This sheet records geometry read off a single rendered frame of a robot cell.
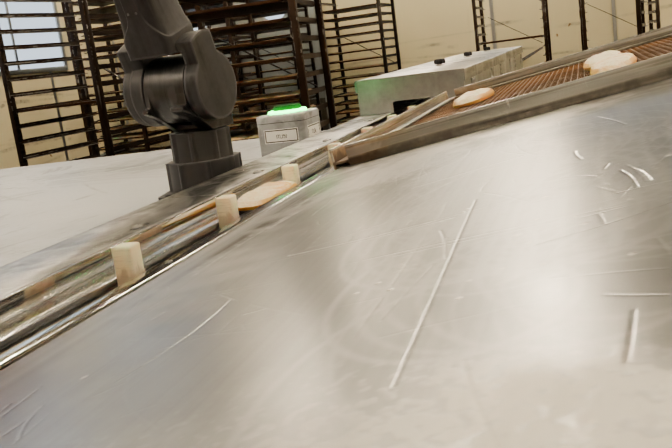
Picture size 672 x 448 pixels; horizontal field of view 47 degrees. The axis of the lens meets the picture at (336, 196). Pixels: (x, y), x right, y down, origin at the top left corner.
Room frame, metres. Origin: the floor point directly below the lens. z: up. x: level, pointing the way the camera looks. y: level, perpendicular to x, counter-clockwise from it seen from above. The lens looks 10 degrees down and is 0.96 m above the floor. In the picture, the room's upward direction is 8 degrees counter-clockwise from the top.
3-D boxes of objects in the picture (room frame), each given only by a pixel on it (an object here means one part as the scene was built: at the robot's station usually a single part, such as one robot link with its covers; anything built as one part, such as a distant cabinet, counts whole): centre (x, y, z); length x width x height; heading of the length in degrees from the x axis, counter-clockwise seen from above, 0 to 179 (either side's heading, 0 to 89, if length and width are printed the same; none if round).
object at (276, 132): (1.09, 0.05, 0.84); 0.08 x 0.08 x 0.11; 71
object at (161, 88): (0.88, 0.15, 0.94); 0.09 x 0.05 x 0.10; 153
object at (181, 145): (0.90, 0.15, 0.86); 0.12 x 0.09 x 0.08; 172
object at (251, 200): (0.67, 0.06, 0.86); 0.10 x 0.04 x 0.01; 161
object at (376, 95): (1.84, -0.34, 0.89); 1.25 x 0.18 x 0.09; 161
